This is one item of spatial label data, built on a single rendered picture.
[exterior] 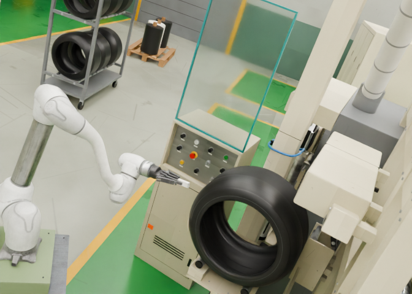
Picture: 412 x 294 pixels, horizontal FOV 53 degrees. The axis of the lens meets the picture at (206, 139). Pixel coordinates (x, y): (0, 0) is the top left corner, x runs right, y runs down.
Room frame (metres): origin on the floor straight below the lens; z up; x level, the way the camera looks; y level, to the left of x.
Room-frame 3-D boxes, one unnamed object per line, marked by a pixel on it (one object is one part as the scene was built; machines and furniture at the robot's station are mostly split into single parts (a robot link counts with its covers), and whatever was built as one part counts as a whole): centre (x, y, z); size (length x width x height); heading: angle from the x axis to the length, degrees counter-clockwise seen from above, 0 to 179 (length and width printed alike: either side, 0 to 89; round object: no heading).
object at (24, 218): (1.59, 0.74, 0.92); 0.18 x 0.16 x 0.22; 45
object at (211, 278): (1.86, -0.37, 0.80); 0.37 x 0.36 x 0.02; 71
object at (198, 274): (1.91, -0.24, 0.84); 0.36 x 0.09 x 0.06; 161
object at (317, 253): (1.94, -0.80, 1.05); 0.20 x 0.15 x 0.30; 161
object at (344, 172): (1.64, -0.61, 1.71); 0.61 x 0.25 x 0.15; 161
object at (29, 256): (1.56, 0.72, 0.78); 0.22 x 0.18 x 0.06; 17
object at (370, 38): (5.68, -1.88, 1.05); 1.60 x 0.71 x 2.10; 172
